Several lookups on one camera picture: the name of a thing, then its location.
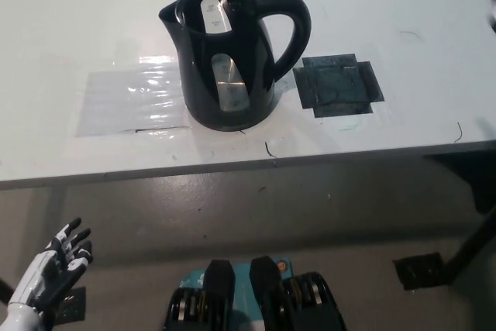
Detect black table leg frame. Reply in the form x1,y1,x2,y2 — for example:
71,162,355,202
422,150,496,284

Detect black electric kettle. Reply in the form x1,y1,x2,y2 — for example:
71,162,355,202
157,0,313,133

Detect large black tape patch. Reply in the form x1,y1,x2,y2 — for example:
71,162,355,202
292,53,386,119

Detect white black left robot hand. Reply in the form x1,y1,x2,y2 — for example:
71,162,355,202
6,217,95,315

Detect clear plastic sheet patch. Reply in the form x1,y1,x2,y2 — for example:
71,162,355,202
74,55,191,139

